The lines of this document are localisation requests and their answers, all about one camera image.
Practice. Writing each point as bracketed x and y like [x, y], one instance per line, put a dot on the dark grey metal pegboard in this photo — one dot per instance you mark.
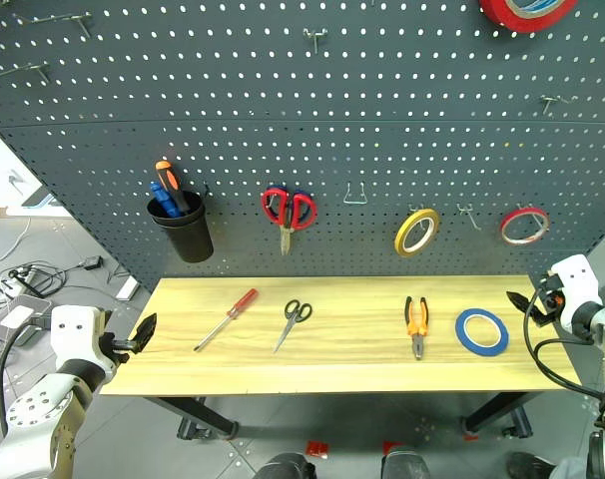
[282, 100]

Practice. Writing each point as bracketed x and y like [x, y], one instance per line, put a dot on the black power adapter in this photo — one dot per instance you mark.
[93, 263]

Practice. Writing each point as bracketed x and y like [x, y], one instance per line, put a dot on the thin red tape roll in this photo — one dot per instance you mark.
[505, 227]

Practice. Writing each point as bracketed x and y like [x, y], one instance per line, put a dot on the black table leg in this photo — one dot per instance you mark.
[202, 416]
[497, 411]

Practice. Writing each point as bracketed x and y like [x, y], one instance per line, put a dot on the blue tape roll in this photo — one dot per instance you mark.
[462, 339]

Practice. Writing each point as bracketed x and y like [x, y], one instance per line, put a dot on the short metal pegboard hook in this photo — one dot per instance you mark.
[422, 219]
[315, 37]
[469, 214]
[528, 212]
[548, 102]

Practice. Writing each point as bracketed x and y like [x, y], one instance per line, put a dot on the long metal pegboard hook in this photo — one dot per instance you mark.
[23, 70]
[58, 19]

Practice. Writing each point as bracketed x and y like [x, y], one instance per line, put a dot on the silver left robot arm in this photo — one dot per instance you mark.
[38, 414]

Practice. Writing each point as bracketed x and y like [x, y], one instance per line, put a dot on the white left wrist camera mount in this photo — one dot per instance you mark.
[75, 332]

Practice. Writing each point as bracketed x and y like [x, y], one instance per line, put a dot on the white power strip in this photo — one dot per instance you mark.
[127, 289]

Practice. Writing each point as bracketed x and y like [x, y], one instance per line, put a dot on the light wooden table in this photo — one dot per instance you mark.
[357, 371]

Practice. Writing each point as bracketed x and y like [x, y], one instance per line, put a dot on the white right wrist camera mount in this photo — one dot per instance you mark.
[579, 284]

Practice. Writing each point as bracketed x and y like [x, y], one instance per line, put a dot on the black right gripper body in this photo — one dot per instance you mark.
[547, 304]

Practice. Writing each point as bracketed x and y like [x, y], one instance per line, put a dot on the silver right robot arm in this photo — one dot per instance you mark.
[604, 329]

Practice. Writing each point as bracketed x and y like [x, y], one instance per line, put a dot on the orange and black pliers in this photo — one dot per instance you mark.
[416, 339]

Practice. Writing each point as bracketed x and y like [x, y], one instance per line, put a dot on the dark rounded shape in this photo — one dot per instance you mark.
[529, 466]
[285, 466]
[406, 466]

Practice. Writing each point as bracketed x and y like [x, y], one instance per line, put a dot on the large red tape roll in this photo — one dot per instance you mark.
[497, 17]

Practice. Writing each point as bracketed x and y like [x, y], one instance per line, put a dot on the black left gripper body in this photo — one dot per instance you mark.
[117, 348]

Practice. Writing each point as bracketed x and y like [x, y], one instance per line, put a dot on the grey box with white card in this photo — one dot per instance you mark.
[28, 336]

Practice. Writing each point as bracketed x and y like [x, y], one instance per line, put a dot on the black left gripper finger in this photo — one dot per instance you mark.
[138, 343]
[150, 327]

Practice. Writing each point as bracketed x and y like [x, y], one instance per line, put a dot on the small red floor marker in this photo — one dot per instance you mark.
[316, 449]
[391, 446]

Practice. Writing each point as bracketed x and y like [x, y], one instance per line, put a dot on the black plastic cup holder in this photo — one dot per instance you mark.
[185, 237]

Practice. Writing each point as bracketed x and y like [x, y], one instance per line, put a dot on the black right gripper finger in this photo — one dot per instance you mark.
[524, 310]
[519, 298]

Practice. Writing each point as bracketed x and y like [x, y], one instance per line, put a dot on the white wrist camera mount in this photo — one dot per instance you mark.
[579, 284]
[75, 332]

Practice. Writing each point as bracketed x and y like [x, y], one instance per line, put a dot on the yellow tape roll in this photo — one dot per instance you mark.
[401, 240]

